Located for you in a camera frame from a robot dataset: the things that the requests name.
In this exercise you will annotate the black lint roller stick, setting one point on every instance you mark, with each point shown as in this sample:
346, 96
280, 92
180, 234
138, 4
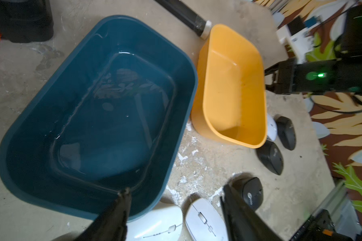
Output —
191, 19

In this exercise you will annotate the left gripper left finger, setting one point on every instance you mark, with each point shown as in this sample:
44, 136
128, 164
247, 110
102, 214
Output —
111, 224

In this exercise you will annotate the black tool case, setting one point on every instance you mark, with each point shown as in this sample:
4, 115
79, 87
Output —
26, 21

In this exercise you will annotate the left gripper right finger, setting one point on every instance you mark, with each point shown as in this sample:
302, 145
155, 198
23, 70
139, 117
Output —
242, 223

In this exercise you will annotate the black mouse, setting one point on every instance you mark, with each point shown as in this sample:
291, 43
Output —
286, 132
251, 191
270, 155

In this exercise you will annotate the teal plastic storage box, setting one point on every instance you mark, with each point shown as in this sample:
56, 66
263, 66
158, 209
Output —
111, 117

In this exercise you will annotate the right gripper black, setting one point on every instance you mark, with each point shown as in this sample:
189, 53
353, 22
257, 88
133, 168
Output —
283, 74

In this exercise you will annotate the yellow plastic storage box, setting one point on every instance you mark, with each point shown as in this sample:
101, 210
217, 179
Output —
230, 102

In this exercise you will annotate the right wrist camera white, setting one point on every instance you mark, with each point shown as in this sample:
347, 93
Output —
296, 35

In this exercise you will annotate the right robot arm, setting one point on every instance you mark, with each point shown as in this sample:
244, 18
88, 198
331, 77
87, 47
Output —
342, 74

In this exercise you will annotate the white mouse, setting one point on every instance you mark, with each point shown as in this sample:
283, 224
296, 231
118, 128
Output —
204, 222
163, 223
272, 130

